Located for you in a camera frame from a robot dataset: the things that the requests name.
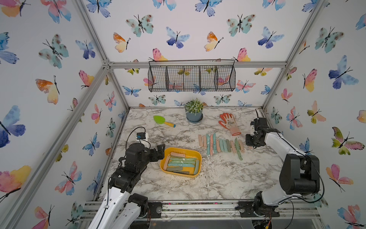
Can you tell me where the potted green plant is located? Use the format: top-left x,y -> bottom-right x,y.
185,98 -> 204,123

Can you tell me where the pink folding fruit knife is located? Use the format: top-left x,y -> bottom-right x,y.
198,135 -> 204,148

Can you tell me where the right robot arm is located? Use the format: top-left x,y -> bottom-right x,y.
246,117 -> 325,217

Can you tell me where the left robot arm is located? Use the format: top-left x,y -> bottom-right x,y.
89,143 -> 165,229

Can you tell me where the pink folding knife long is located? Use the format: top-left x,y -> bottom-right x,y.
216,139 -> 221,152

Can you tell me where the pink ceramic knife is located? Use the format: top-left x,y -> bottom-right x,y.
209,135 -> 214,156

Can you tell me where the black wire wall basket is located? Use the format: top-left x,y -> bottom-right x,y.
145,60 -> 236,93

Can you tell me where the teal folding knife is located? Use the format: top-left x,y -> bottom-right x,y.
219,139 -> 225,152

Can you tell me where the yellow storage box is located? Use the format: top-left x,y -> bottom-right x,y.
160,148 -> 202,178

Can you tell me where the red white garden glove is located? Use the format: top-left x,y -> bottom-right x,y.
218,113 -> 242,136

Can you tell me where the green ceramic knife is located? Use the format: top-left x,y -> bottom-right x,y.
234,138 -> 243,161

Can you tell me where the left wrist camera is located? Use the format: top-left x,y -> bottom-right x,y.
136,132 -> 149,141

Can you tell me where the teal handle knife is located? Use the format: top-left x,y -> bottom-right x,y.
223,139 -> 228,152

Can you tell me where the dark grey folding knife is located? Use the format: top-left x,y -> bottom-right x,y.
226,139 -> 232,152

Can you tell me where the aluminium front rail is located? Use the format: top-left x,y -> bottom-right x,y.
82,199 -> 321,221

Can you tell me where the pink folding knife top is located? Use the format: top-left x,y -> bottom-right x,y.
230,140 -> 237,154

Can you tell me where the green yellow toy trowel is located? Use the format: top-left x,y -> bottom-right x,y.
153,115 -> 176,128

